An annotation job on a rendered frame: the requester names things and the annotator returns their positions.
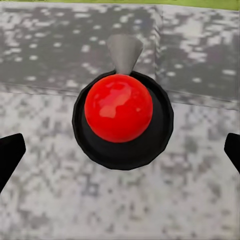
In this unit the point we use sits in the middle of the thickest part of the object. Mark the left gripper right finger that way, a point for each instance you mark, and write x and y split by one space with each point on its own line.
232 149

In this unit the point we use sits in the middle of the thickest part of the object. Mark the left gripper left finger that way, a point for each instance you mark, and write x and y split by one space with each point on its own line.
12 149

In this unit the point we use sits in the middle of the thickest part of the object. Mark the insectifuge atomizer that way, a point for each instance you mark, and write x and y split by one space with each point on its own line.
123 119

